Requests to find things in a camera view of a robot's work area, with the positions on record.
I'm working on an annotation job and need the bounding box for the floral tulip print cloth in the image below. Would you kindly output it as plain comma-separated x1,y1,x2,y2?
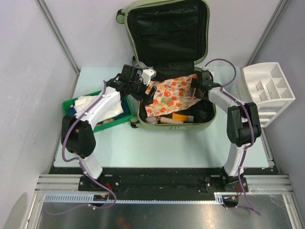
145,74,200,117

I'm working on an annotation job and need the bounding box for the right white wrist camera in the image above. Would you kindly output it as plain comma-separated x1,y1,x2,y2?
202,67,214,81

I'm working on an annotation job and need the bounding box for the orange rabbit print cloth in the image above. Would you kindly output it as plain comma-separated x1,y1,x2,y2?
97,118,115,126

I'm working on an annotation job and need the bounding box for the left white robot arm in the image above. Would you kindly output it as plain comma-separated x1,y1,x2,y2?
61,65,157,191

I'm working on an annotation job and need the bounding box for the navy blue cloth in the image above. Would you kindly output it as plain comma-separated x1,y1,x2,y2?
68,100,130,120

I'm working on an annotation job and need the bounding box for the white slotted cable duct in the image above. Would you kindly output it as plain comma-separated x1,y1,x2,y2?
44,192,241,205

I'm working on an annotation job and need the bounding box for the white cloth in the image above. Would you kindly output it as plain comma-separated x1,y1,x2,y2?
73,95,124,122

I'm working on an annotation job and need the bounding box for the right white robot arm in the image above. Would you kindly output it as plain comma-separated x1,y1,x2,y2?
189,69,261,191

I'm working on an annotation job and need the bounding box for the right aluminium frame post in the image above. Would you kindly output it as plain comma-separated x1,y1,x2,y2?
245,0,290,66

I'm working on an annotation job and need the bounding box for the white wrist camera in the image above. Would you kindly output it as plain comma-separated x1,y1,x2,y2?
202,67,214,81
141,68,156,86

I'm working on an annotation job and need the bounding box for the aluminium frame post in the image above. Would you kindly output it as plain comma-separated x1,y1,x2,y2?
35,0,81,73
245,0,290,66

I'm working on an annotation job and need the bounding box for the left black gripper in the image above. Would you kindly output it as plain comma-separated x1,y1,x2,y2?
129,74,156,105

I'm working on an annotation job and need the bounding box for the white plastic drawer organizer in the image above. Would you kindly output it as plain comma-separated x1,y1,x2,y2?
237,62,295,128

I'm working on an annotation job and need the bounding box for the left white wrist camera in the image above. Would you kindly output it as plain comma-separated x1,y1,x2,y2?
141,68,156,86

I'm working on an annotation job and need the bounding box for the left aluminium frame post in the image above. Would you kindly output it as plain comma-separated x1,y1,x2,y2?
35,0,81,73

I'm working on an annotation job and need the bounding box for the olive green hard-shell suitcase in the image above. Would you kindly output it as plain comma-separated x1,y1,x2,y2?
116,0,216,130

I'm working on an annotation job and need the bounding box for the green plastic tray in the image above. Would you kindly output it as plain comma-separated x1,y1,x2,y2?
62,91,134,133

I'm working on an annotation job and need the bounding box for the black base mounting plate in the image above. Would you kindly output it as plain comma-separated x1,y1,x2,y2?
49,167,277,201

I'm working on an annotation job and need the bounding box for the orange yellow tube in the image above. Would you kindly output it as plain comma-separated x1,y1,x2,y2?
172,113,194,123

